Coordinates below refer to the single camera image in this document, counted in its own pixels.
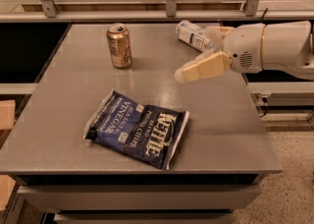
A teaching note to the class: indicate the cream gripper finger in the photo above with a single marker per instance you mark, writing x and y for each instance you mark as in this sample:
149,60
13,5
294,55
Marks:
208,64
217,34

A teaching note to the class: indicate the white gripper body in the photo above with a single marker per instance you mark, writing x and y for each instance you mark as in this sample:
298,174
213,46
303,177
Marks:
244,47

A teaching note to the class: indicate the orange soda can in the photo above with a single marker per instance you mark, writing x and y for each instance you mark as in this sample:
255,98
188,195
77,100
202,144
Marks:
119,42

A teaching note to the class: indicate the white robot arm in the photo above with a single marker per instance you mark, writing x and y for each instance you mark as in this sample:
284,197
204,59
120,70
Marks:
286,47

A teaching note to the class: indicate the clear plastic water bottle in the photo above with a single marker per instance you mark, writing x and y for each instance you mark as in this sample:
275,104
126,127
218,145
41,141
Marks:
195,36

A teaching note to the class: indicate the blue Kettle chips bag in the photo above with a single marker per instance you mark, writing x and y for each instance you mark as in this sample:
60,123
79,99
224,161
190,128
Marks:
148,133

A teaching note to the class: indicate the cardboard box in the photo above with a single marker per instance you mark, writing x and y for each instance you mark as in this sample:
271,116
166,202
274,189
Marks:
7,114

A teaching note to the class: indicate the grey table drawer front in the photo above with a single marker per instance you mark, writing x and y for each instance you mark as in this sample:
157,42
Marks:
140,197

